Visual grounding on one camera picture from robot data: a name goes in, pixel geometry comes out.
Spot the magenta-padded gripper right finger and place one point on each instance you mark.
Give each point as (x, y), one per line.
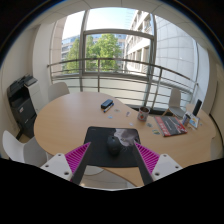
(160, 166)

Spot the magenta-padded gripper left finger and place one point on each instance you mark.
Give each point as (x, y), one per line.
(63, 166)

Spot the black computer mouse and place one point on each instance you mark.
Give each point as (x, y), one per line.
(114, 145)

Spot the black mouse pad, grey print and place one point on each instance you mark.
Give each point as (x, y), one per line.
(100, 140)

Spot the red and blue magazine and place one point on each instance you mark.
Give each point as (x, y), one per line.
(170, 126)

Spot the small round green sticker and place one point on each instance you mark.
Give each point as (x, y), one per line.
(149, 125)

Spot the white chair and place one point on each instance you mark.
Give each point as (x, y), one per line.
(175, 100)
(57, 91)
(20, 150)

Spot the white mug, strawberry print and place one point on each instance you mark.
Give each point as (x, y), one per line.
(143, 114)

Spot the black cylinder speaker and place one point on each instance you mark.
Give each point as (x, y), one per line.
(197, 107)

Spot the black and white printer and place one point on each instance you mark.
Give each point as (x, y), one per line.
(21, 105)

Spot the blue pen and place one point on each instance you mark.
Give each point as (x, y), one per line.
(108, 107)

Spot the black flat case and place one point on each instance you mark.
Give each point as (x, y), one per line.
(106, 103)

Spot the metal balcony railing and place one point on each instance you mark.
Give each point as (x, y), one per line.
(116, 76)

